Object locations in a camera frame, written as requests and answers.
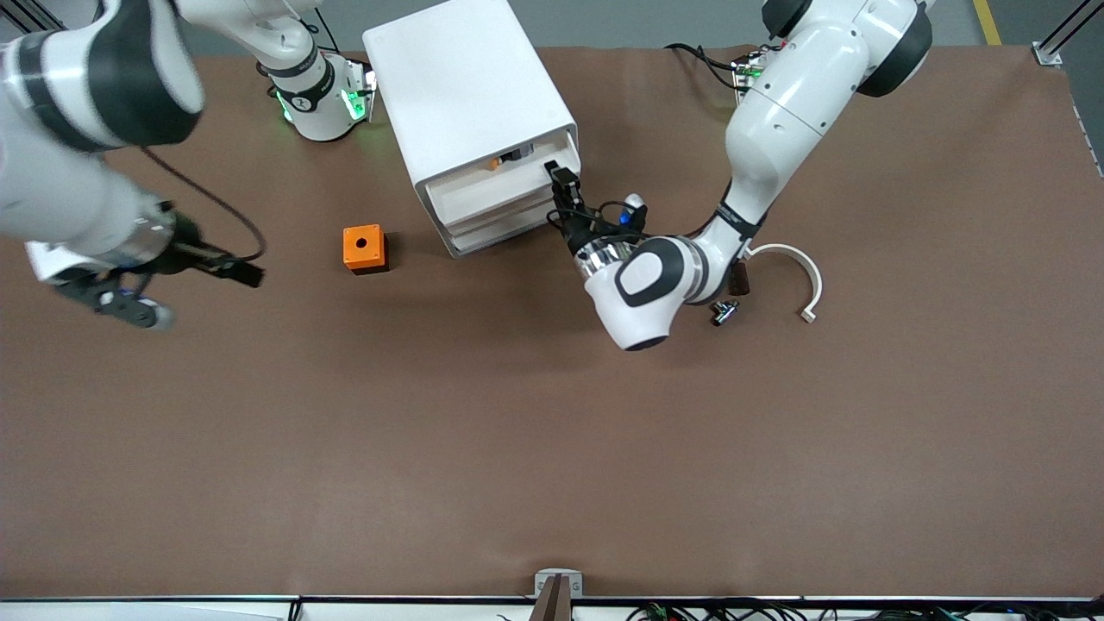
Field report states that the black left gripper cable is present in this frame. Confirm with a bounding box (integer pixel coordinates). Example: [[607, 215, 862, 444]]
[[561, 198, 652, 247]]

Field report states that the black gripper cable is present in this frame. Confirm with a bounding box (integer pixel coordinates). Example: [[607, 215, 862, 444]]
[[561, 198, 652, 247], [138, 145, 265, 261]]

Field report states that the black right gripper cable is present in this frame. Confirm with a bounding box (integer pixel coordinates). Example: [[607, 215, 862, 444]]
[[138, 145, 265, 261]]

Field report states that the orange button enclosure box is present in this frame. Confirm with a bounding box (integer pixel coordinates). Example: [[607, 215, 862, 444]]
[[342, 224, 390, 275]]

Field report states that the black base cable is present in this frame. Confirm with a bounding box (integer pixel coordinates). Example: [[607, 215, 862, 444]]
[[306, 0, 342, 54], [664, 42, 736, 87]]

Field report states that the white curved plastic bracket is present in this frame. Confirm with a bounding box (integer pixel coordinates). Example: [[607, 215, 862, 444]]
[[742, 243, 824, 324]]

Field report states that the grey metal table bracket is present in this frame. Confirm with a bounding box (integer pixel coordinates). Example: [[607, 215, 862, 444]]
[[534, 568, 584, 599]]

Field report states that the dark camera mount beam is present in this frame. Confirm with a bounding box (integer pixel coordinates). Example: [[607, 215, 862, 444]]
[[529, 575, 574, 621]]

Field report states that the aluminium frame post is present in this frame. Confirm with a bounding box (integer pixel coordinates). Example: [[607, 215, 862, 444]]
[[1033, 0, 1104, 68]]

